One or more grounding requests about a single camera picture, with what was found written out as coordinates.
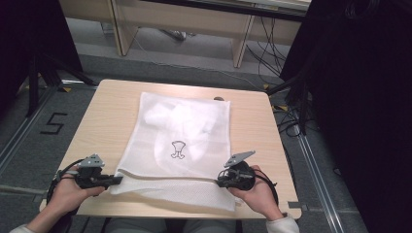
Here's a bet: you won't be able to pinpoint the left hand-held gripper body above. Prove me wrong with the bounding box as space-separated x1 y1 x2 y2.
75 152 112 190

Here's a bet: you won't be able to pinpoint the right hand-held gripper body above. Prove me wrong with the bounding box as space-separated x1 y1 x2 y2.
223 150 258 192

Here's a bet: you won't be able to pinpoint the white mesh laundry bag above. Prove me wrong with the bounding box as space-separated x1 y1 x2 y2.
109 91 243 213

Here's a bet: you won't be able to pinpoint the person's right hand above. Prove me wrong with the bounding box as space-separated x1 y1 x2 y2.
227 164 284 221

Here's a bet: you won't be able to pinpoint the person's left hand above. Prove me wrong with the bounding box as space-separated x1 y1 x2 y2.
48 165 107 216

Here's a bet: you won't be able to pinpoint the grey tape piece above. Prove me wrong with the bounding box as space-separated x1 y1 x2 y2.
287 200 309 212

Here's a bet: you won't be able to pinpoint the white garment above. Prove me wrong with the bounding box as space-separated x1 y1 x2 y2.
144 99 227 178

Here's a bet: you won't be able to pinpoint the person's legs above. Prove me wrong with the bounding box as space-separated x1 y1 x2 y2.
105 217 242 233

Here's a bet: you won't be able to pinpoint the black tripod stand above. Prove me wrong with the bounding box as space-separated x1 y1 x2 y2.
26 52 96 118
266 72 313 136

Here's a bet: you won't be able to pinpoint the black curtain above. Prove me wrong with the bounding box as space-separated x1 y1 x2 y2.
279 0 412 233
0 0 85 113

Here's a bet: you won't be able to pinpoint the grey power strip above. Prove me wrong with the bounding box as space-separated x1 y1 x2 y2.
158 28 196 42

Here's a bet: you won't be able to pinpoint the wooden desk legs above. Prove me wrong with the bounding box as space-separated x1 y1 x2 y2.
58 0 313 69

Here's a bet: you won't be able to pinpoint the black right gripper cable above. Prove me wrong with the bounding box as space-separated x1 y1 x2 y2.
255 168 280 208

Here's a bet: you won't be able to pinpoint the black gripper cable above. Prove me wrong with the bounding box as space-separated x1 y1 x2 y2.
255 168 280 208
46 157 86 206

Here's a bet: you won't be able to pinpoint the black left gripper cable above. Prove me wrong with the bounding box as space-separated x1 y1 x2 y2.
46 157 86 206

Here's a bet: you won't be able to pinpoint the black tangled floor cables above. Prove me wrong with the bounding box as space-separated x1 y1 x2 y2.
272 102 322 138

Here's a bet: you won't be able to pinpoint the metal floor rail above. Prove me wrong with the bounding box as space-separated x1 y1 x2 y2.
294 124 346 233
0 86 60 178

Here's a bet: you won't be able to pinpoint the black floor cables bundle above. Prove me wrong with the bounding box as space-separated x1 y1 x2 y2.
245 16 292 85

